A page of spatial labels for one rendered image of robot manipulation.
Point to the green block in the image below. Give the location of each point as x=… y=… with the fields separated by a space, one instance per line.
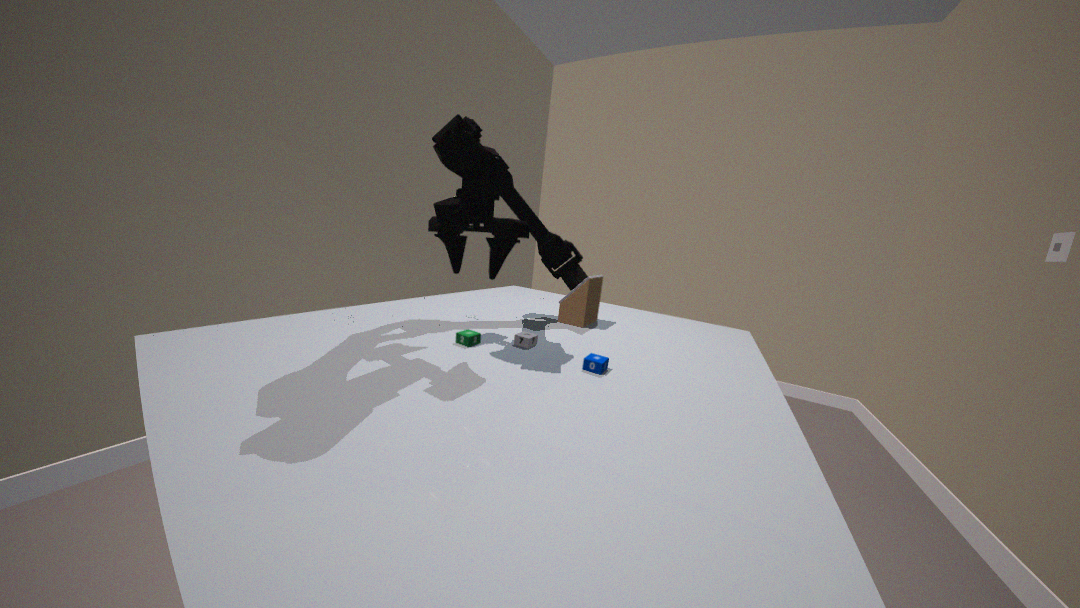
x=468 y=338

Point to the blue block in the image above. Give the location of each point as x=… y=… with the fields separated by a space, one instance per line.
x=596 y=363

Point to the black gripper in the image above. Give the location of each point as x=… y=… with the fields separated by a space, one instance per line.
x=506 y=231

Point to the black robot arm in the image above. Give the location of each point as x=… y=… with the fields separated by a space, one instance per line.
x=458 y=147

